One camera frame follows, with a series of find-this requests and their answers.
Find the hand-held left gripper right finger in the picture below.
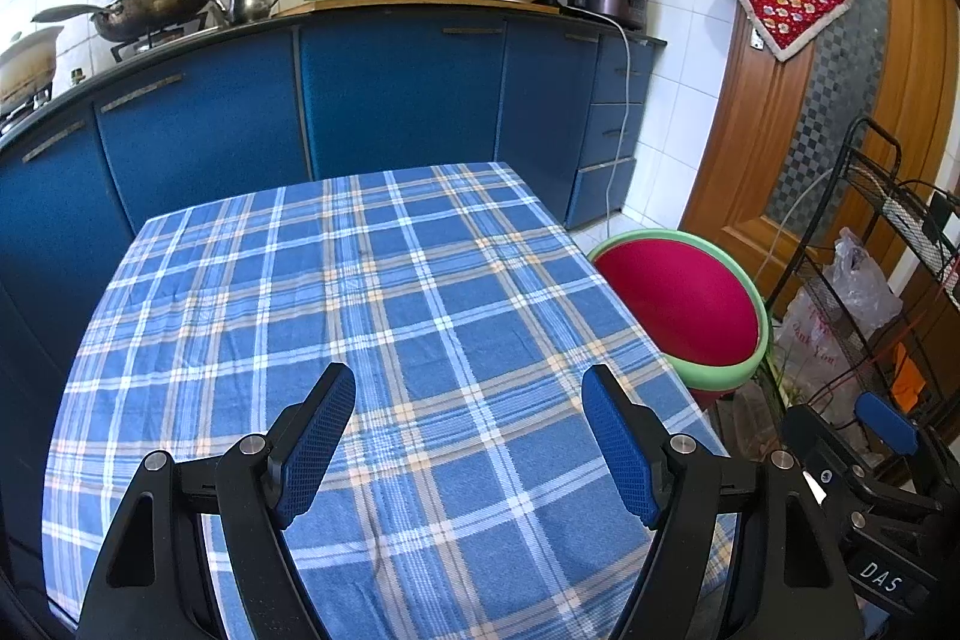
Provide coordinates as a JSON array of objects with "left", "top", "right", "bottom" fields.
[{"left": 581, "top": 364, "right": 863, "bottom": 640}]

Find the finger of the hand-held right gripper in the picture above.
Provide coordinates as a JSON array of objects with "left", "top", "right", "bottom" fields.
[
  {"left": 857, "top": 391, "right": 920, "bottom": 455},
  {"left": 784, "top": 404, "right": 863, "bottom": 506}
]

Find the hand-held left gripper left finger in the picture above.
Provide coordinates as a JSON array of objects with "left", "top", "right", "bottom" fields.
[{"left": 75, "top": 362, "right": 357, "bottom": 640}]

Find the red and green basin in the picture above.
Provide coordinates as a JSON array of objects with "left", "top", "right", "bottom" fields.
[{"left": 586, "top": 229, "right": 772, "bottom": 393}]

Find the orange cloth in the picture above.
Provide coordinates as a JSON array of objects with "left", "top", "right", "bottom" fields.
[{"left": 892, "top": 347, "right": 923, "bottom": 416}]

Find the white printed plastic bag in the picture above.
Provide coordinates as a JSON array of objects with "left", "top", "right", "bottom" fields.
[{"left": 772, "top": 287, "right": 848, "bottom": 401}]

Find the blue plaid tablecloth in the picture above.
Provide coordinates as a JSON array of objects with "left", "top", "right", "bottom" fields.
[{"left": 41, "top": 161, "right": 740, "bottom": 640}]

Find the wooden door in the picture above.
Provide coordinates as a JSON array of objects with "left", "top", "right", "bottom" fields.
[{"left": 679, "top": 0, "right": 960, "bottom": 326}]

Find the blue kitchen cabinet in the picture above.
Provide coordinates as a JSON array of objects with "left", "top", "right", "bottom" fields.
[{"left": 0, "top": 0, "right": 668, "bottom": 558}]

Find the gas stove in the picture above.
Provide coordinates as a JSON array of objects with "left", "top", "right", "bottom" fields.
[{"left": 0, "top": 10, "right": 226, "bottom": 135}]

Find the white cooking pot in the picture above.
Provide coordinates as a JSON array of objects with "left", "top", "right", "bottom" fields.
[{"left": 0, "top": 25, "right": 67, "bottom": 105}]

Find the thin white cord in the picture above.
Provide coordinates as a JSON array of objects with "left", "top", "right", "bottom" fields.
[{"left": 754, "top": 167, "right": 837, "bottom": 289}]

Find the black wire rack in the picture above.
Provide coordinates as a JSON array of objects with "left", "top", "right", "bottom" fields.
[{"left": 761, "top": 117, "right": 960, "bottom": 506}]

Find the white power cable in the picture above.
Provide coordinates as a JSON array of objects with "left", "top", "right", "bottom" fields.
[{"left": 570, "top": 6, "right": 635, "bottom": 221}]

